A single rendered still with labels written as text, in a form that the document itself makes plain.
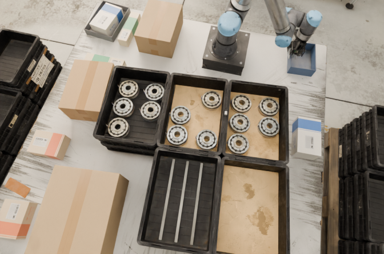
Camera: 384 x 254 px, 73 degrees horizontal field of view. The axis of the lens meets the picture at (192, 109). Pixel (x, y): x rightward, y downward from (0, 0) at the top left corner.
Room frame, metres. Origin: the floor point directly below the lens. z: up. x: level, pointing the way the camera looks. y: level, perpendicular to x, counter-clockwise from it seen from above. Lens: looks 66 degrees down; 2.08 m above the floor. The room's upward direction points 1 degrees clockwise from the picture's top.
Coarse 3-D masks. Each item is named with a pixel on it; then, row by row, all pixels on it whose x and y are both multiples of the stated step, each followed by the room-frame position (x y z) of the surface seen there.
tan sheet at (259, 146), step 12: (252, 96) 0.64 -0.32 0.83; (264, 96) 0.64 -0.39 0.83; (252, 108) 0.57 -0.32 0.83; (228, 120) 0.50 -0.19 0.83; (252, 120) 0.50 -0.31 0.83; (228, 132) 0.44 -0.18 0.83; (252, 132) 0.44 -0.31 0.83; (252, 144) 0.37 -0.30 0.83; (264, 144) 0.38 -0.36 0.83; (276, 144) 0.38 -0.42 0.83; (252, 156) 0.31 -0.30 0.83; (264, 156) 0.32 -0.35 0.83; (276, 156) 0.32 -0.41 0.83
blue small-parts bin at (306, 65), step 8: (312, 48) 1.04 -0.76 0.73; (304, 56) 1.00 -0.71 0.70; (312, 56) 0.98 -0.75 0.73; (288, 64) 0.92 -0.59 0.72; (296, 64) 0.94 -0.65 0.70; (304, 64) 0.94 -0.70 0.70; (312, 64) 0.92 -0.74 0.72; (288, 72) 0.87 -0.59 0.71; (296, 72) 0.87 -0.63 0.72; (304, 72) 0.86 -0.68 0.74; (312, 72) 0.85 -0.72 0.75
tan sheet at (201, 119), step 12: (180, 96) 0.64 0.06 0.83; (192, 96) 0.64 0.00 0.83; (192, 108) 0.57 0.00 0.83; (204, 108) 0.57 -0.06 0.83; (192, 120) 0.50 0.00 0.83; (204, 120) 0.50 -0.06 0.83; (216, 120) 0.50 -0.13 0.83; (192, 132) 0.43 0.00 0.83; (216, 132) 0.43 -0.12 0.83; (168, 144) 0.37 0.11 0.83; (192, 144) 0.37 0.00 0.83
